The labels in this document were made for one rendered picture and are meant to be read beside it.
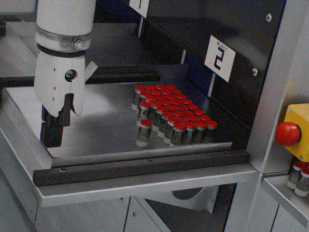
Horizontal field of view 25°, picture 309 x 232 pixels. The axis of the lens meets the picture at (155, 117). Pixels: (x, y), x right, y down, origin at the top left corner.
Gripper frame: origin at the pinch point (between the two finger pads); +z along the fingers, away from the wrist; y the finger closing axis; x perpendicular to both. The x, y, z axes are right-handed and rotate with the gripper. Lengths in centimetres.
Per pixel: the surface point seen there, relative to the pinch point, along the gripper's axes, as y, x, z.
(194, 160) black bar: -7.9, -23.3, 2.9
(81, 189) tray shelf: -10.0, -1.7, 4.5
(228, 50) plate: 4.9, -35.1, -11.7
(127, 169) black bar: -7.9, -10.5, 3.3
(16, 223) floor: 100, -34, 92
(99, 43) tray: 49, -31, 4
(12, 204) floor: 112, -36, 92
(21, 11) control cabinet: 89, -25, 11
